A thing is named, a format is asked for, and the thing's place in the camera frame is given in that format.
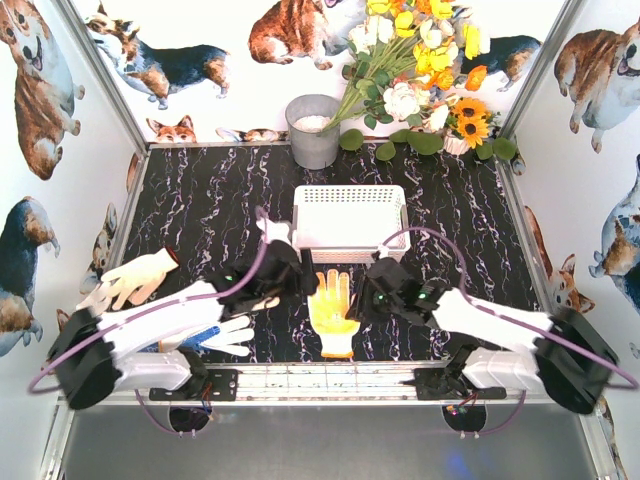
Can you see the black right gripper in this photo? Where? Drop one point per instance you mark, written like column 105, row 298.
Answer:
column 364, row 301

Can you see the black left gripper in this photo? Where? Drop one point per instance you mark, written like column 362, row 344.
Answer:
column 305, row 270

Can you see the orange dotted white glove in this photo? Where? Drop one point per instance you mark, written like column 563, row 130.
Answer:
column 328, row 307

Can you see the cream knit glove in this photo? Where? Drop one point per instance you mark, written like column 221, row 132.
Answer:
column 266, row 304
column 131, row 282

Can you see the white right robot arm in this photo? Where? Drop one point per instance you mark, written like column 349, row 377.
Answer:
column 559, row 354

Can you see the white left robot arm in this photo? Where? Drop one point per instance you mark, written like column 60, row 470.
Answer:
column 156, row 345

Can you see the white plastic storage basket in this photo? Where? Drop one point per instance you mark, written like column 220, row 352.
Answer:
column 345, row 224

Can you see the blue dotted white glove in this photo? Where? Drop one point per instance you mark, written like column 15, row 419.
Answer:
column 227, row 336

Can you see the grey metal bucket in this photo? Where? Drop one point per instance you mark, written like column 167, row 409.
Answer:
column 313, row 137

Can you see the sunflower pot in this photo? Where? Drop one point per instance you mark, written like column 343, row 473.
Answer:
column 471, row 126

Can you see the artificial flower bouquet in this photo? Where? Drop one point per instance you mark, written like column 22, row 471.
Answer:
column 410, row 62

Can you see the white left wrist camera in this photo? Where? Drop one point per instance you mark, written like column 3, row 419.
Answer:
column 274, row 231

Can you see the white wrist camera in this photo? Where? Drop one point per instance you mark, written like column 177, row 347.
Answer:
column 384, row 251
column 274, row 231

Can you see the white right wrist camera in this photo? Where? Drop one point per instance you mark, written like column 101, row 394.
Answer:
column 384, row 251

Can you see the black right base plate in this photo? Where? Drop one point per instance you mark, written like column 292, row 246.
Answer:
column 449, row 382

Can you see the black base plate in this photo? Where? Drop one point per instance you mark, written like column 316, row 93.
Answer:
column 449, row 382
column 216, row 385

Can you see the aluminium front rail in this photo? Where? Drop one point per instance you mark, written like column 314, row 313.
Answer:
column 304, row 382

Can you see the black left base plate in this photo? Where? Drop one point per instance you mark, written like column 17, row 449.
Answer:
column 216, row 385

